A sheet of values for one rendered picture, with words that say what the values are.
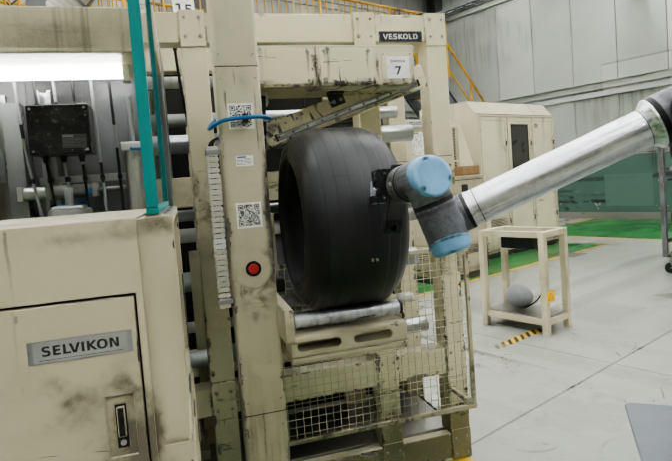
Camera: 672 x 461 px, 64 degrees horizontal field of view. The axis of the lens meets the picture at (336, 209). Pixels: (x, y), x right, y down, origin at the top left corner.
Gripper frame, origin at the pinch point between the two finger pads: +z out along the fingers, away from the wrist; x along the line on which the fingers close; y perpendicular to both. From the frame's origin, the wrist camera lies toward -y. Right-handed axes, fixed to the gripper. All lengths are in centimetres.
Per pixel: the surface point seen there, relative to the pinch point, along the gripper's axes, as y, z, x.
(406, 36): 75, 70, -48
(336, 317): -31.6, 17.4, 9.9
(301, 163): 13.7, 10.2, 17.2
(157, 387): -30, -44, 57
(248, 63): 45, 16, 29
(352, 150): 16.0, 7.3, 2.6
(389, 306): -30.6, 17.5, -7.0
